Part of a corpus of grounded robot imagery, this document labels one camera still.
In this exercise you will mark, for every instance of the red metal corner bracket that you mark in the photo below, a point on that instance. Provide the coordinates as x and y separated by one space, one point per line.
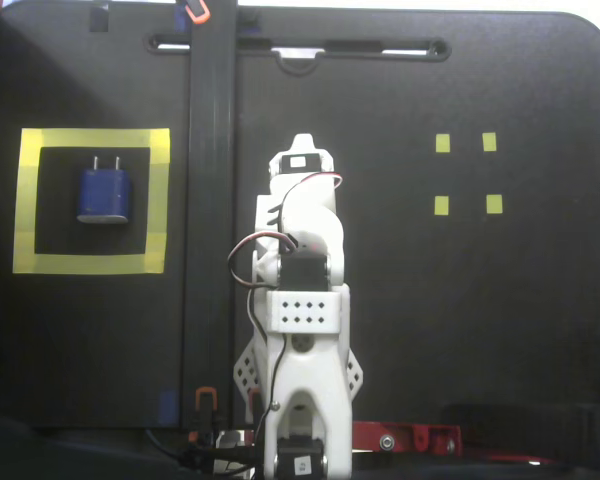
410 437

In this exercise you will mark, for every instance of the blue and white charger block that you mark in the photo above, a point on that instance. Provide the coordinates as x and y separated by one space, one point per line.
102 192

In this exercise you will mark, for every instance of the yellow tape square outline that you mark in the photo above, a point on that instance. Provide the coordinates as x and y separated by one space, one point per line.
90 137

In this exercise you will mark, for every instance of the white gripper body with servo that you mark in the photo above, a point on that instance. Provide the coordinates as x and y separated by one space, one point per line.
300 162

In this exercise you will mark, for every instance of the small yellow tape mark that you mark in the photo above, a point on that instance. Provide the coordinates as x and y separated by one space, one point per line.
489 142
494 204
443 142
442 205

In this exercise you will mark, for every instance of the orange and black spring clamp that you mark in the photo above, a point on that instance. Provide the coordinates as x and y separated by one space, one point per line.
253 405
206 405
197 15

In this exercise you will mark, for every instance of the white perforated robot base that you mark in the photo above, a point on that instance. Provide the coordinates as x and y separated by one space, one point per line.
247 372

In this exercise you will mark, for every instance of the blue tape piece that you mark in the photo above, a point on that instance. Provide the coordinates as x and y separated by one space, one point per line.
169 407

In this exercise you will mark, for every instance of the black flat strip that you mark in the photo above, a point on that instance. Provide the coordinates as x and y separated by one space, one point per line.
210 200

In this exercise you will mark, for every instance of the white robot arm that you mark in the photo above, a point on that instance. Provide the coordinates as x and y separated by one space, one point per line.
305 360

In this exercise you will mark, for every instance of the white pivoting gripper finger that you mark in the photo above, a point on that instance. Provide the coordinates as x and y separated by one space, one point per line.
303 144

